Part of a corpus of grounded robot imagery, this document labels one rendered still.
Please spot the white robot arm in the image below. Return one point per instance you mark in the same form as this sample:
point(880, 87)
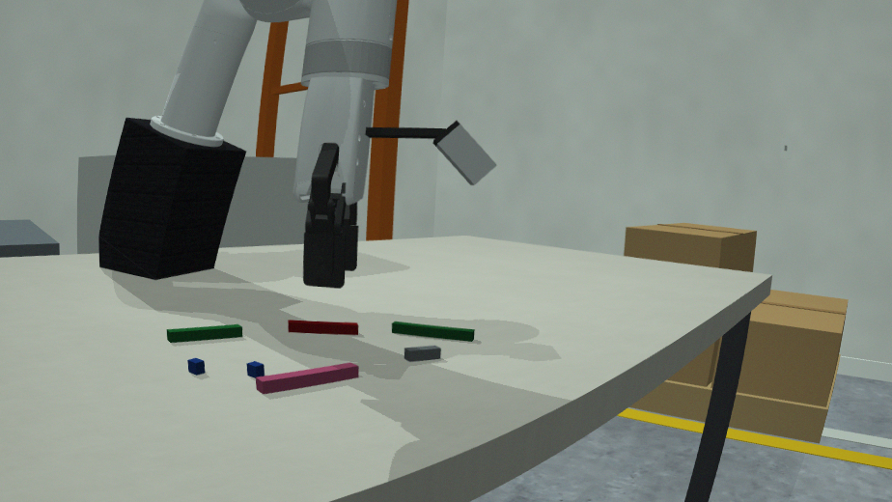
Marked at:
point(343, 36)

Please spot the pink rectangular rod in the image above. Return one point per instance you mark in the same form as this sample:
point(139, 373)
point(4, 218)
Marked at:
point(306, 378)

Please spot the small blue block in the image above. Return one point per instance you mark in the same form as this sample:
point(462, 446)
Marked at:
point(196, 366)
point(255, 369)

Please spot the green rod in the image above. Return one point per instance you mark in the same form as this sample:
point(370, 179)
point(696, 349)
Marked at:
point(204, 333)
point(432, 331)

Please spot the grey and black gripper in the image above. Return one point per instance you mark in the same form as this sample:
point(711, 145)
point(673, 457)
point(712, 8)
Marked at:
point(338, 107)

